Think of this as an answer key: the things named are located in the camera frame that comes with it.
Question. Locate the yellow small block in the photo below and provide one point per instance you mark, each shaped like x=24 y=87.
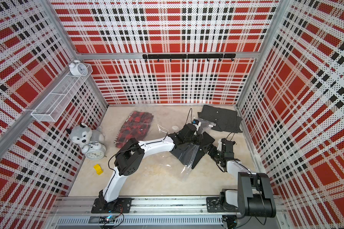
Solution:
x=98 y=169

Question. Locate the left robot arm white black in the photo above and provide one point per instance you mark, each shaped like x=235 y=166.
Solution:
x=114 y=186

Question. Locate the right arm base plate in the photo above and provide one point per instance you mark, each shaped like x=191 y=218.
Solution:
x=216 y=205

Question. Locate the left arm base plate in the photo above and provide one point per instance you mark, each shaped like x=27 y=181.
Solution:
x=122 y=205

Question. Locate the white alarm clock on shelf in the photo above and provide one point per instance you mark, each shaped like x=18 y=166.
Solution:
x=77 y=68

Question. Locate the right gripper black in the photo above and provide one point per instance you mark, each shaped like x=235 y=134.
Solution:
x=211 y=153

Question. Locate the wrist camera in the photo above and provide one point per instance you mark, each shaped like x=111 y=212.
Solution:
x=220 y=144
x=196 y=123

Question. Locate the red black plaid shirt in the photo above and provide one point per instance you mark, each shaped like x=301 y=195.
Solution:
x=136 y=126

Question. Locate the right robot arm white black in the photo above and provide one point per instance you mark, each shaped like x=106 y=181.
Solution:
x=253 y=196

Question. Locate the black hook rail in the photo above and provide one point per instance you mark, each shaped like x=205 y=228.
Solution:
x=189 y=56

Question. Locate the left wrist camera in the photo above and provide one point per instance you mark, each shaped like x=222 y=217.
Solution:
x=196 y=123

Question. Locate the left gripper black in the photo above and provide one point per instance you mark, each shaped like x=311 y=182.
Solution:
x=198 y=140

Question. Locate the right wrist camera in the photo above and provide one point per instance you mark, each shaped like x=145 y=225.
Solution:
x=220 y=144

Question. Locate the clear vacuum bag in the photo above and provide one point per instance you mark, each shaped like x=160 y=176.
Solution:
x=129 y=157

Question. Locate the grey pinstripe garment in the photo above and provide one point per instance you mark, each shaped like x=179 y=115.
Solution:
x=226 y=120

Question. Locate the white alarm clock on table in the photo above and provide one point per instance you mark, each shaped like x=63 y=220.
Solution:
x=94 y=151

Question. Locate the aluminium mounting rail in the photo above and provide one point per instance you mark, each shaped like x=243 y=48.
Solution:
x=141 y=205

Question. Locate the white wire shelf basket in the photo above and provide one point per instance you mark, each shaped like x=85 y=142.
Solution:
x=55 y=103

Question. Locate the husky plush toy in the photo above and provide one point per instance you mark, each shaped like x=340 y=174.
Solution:
x=83 y=135

